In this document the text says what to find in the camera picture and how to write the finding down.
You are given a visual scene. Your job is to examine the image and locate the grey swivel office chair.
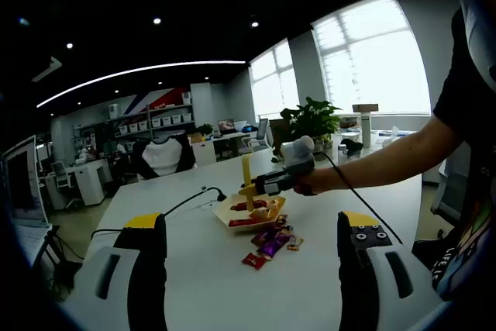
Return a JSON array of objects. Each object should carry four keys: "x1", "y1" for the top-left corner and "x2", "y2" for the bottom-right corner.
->
[{"x1": 429, "y1": 160, "x2": 472, "y2": 239}]

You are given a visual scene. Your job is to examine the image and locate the curved ceiling light strip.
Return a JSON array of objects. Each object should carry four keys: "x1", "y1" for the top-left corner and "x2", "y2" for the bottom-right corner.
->
[{"x1": 36, "y1": 60, "x2": 247, "y2": 109}]

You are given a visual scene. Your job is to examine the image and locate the black table cable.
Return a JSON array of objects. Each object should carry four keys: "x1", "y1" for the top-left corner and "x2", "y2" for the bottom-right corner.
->
[{"x1": 91, "y1": 186, "x2": 228, "y2": 241}]

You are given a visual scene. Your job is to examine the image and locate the cream hexagonal container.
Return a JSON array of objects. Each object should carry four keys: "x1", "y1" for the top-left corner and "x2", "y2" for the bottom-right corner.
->
[{"x1": 212, "y1": 193, "x2": 287, "y2": 234}]

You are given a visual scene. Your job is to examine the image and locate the white drawer cabinet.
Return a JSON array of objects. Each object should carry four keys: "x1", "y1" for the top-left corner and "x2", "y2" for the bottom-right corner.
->
[{"x1": 191, "y1": 140, "x2": 217, "y2": 167}]

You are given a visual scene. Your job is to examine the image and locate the row of white storage bins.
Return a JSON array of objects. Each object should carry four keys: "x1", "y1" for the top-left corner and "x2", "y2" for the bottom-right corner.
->
[{"x1": 118, "y1": 112, "x2": 193, "y2": 134}]

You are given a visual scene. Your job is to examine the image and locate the black headphones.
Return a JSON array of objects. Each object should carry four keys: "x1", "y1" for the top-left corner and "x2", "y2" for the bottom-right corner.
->
[{"x1": 346, "y1": 138, "x2": 364, "y2": 157}]

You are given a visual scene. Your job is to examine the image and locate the maroon candy bar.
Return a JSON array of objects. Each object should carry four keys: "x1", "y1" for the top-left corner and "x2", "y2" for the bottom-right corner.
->
[{"x1": 250, "y1": 229, "x2": 278, "y2": 247}]

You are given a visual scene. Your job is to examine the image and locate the large green potted plant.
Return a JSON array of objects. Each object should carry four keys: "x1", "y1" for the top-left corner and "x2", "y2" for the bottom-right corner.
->
[{"x1": 270, "y1": 97, "x2": 342, "y2": 164}]

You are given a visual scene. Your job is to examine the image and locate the white thermos bottle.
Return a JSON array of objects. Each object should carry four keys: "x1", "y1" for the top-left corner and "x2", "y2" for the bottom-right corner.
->
[{"x1": 360, "y1": 112, "x2": 373, "y2": 149}]

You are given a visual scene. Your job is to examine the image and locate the chair with black white shirt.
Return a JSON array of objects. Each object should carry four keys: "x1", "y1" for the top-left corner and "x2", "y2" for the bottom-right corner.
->
[{"x1": 131, "y1": 133, "x2": 197, "y2": 181}]

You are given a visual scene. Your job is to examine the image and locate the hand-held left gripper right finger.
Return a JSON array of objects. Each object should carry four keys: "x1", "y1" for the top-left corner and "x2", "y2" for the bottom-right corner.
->
[{"x1": 337, "y1": 210, "x2": 443, "y2": 331}]

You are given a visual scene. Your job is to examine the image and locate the white pedestal cabinet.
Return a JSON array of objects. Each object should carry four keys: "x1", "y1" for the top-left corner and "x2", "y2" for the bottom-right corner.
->
[{"x1": 73, "y1": 163, "x2": 105, "y2": 207}]

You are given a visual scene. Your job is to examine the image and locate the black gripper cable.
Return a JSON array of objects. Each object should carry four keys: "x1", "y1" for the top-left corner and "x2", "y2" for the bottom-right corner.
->
[{"x1": 321, "y1": 151, "x2": 404, "y2": 246}]

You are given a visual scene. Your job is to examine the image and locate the white office chair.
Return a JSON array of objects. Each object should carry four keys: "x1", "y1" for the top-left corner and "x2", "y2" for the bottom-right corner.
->
[{"x1": 50, "y1": 160, "x2": 78, "y2": 208}]

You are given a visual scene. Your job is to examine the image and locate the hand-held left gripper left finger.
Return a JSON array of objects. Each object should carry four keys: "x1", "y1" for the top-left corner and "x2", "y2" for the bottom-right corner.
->
[{"x1": 71, "y1": 212, "x2": 168, "y2": 331}]

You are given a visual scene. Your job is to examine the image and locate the white chest device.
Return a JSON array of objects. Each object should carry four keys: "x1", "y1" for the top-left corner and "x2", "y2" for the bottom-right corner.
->
[{"x1": 459, "y1": 0, "x2": 496, "y2": 94}]

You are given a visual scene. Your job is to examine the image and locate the purple candy bar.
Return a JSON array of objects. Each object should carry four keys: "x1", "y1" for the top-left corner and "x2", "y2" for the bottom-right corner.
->
[{"x1": 257, "y1": 236, "x2": 291, "y2": 260}]

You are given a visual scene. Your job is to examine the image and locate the small red candy packet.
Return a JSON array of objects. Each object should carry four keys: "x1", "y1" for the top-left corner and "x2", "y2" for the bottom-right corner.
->
[{"x1": 242, "y1": 252, "x2": 268, "y2": 271}]

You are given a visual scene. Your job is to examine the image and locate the grey metal shelving unit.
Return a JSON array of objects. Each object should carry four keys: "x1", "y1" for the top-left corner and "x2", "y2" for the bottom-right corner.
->
[{"x1": 75, "y1": 102, "x2": 195, "y2": 140}]

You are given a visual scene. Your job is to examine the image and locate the ceiling air conditioner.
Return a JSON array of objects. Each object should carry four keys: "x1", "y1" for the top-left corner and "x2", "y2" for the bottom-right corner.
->
[{"x1": 31, "y1": 56, "x2": 63, "y2": 83}]

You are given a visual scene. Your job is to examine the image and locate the grey mesh office chair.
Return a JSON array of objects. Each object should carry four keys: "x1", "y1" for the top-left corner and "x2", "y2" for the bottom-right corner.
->
[{"x1": 247, "y1": 118, "x2": 270, "y2": 152}]

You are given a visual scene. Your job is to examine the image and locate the person's right hand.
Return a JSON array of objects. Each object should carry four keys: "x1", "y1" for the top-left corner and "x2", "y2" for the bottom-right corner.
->
[{"x1": 292, "y1": 170, "x2": 338, "y2": 197}]

